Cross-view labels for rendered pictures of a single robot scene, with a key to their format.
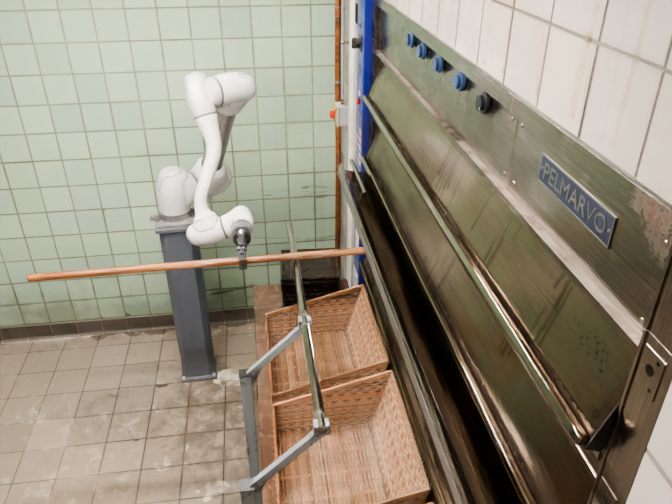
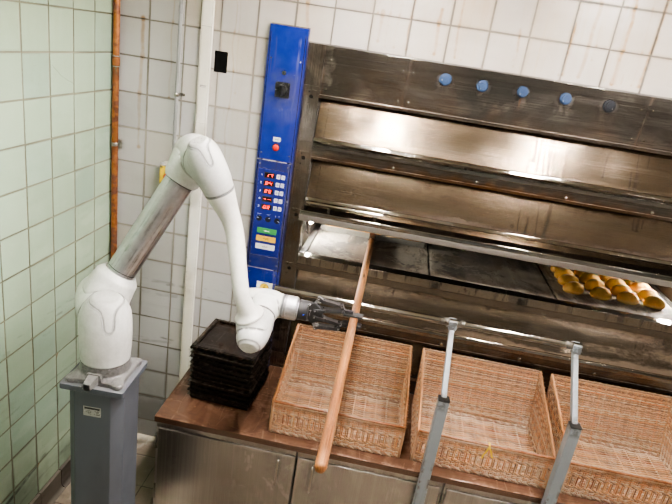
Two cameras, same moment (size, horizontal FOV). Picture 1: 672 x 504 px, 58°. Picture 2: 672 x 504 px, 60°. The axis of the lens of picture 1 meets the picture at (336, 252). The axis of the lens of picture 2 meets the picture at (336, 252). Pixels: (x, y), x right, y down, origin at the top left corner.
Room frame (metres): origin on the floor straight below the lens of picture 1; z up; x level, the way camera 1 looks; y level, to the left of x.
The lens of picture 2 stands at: (1.70, 2.24, 2.13)
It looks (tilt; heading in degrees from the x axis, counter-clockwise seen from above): 20 degrees down; 283
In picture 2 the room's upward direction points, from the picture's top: 9 degrees clockwise
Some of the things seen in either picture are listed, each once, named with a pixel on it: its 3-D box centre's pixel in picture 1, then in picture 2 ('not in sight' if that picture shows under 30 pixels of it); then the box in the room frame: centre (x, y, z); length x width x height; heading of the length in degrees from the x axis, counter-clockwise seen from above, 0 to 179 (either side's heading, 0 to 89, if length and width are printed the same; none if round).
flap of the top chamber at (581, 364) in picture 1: (441, 163); (529, 155); (1.52, -0.28, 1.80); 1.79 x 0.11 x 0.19; 8
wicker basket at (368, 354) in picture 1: (321, 348); (344, 385); (2.06, 0.06, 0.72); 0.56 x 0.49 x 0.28; 8
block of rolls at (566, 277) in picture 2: not in sight; (598, 274); (1.01, -0.80, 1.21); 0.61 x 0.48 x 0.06; 98
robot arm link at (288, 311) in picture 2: (241, 231); (290, 307); (2.25, 0.40, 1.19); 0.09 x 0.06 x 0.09; 98
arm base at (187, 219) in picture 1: (172, 214); (102, 367); (2.73, 0.83, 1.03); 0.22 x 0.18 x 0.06; 101
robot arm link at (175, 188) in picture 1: (174, 188); (105, 325); (2.74, 0.80, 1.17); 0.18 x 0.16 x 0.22; 132
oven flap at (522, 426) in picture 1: (433, 247); (513, 215); (1.52, -0.28, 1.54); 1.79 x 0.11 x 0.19; 8
